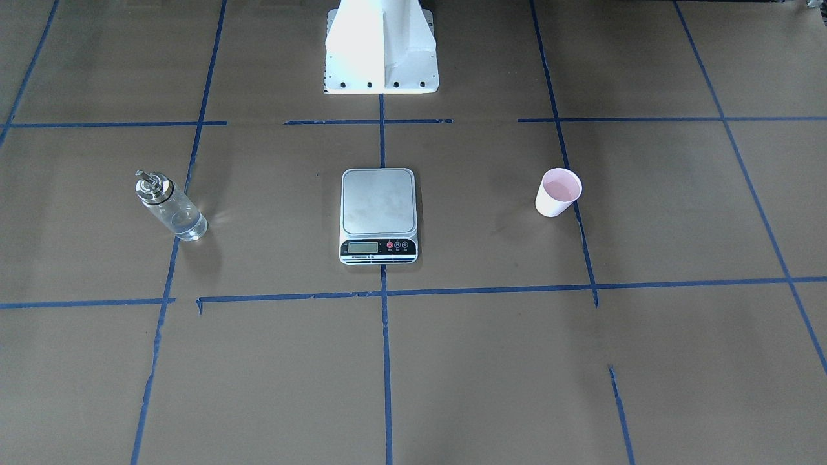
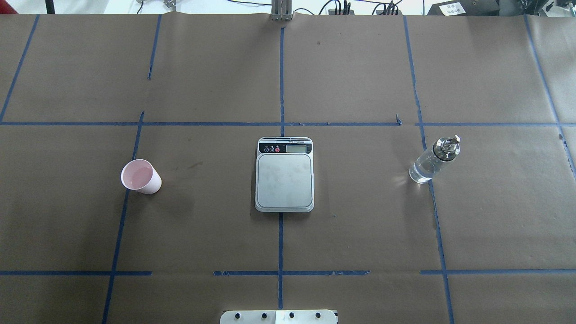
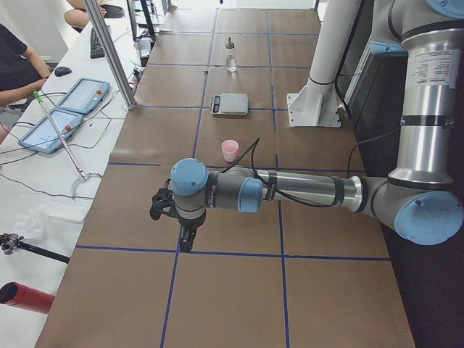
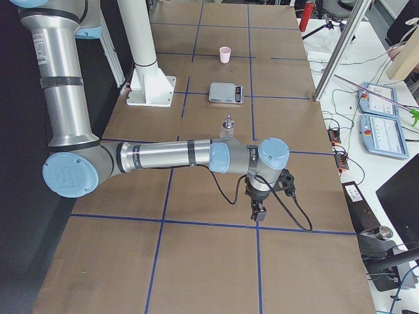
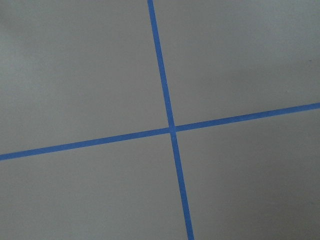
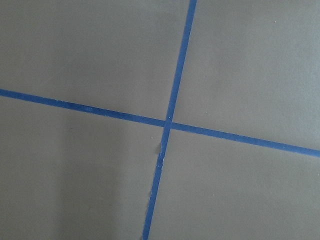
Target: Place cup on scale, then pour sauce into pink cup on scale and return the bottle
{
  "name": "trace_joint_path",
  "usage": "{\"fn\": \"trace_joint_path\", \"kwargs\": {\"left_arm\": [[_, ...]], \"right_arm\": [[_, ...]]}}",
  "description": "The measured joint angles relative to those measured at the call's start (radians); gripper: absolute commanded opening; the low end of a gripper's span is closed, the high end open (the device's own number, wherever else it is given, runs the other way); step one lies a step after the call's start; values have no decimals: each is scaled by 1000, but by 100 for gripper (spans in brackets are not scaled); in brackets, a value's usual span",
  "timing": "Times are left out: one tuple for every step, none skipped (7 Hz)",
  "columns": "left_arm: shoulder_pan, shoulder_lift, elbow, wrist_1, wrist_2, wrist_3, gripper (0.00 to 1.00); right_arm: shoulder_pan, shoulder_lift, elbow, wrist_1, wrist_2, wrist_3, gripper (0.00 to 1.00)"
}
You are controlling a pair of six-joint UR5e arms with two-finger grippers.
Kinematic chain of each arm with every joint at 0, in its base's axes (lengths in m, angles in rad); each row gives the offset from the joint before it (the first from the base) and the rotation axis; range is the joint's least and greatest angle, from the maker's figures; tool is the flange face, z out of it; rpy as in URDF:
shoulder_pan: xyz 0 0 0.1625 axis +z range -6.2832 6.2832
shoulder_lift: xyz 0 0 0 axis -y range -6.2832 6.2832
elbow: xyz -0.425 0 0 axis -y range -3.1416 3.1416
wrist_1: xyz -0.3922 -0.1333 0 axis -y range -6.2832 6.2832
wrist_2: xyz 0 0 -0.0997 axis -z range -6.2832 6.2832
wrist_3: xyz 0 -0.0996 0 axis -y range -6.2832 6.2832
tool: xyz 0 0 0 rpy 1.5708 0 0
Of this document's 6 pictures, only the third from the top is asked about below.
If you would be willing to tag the silver digital kitchen scale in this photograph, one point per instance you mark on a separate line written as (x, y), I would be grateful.
(229, 104)

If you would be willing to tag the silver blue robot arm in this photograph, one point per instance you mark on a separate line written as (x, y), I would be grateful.
(429, 32)

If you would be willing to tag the black computer mouse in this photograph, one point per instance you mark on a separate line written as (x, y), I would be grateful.
(62, 71)

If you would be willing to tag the pink plastic cup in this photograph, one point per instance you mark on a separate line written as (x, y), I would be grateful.
(230, 150)

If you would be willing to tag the glass sauce bottle metal spout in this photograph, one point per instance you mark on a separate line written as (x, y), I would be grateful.
(230, 56)

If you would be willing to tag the green handled reach grabber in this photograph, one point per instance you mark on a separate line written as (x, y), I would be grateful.
(83, 176)

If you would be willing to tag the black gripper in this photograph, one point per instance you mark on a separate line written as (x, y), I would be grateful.
(190, 225)

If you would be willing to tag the blue teach pendant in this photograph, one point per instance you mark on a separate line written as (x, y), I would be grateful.
(43, 137)
(84, 96)

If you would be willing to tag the aluminium frame post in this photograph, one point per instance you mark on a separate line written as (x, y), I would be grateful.
(113, 60)

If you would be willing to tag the black keyboard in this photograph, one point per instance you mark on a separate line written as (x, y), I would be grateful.
(96, 48)

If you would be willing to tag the person in black shirt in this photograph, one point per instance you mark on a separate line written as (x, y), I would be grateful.
(23, 71)

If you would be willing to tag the upper blue teach pendant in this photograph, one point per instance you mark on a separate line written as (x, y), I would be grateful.
(84, 96)

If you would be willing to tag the crumpled white plastic bag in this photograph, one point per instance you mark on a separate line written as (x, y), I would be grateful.
(32, 223)

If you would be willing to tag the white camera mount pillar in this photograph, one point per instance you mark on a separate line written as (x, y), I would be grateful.
(316, 105)

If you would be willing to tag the black rod with clamp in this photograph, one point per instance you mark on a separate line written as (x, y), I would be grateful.
(10, 242)

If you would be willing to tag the lower blue teach pendant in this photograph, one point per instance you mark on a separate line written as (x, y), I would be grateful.
(43, 137)

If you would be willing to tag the black robot control cabinet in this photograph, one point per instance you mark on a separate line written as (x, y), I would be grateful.
(412, 149)

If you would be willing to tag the red cylinder tube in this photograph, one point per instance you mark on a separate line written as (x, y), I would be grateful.
(19, 295)

